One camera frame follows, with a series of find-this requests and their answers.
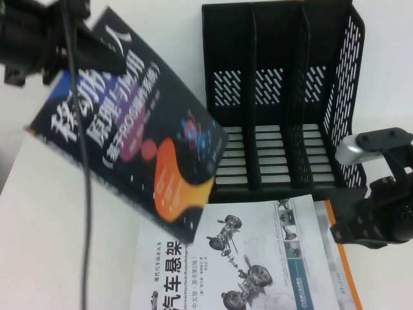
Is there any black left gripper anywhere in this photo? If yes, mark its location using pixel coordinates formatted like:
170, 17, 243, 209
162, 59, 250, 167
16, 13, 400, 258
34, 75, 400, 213
40, 0, 127, 85

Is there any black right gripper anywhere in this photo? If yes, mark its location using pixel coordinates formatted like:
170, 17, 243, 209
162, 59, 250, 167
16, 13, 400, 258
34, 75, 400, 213
329, 176, 413, 251

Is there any dark robot book orange cover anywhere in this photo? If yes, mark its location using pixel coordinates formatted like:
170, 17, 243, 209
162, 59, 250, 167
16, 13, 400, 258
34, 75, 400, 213
24, 6, 230, 245

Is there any white book orange edge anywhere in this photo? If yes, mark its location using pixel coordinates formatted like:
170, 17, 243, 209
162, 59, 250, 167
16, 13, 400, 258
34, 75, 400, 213
314, 199, 364, 310

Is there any white book black title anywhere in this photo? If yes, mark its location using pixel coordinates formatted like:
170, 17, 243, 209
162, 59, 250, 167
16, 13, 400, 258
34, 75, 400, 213
128, 193, 345, 310

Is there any black plastic book stand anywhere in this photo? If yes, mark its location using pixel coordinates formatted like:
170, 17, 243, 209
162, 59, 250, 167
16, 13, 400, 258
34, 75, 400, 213
201, 0, 368, 223

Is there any silver wrist camera black mount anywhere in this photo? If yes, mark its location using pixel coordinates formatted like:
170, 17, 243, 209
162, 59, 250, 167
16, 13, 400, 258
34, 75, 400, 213
334, 127, 413, 181

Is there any thin black cable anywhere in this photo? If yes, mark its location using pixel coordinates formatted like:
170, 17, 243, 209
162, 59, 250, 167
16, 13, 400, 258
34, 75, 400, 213
61, 0, 93, 310

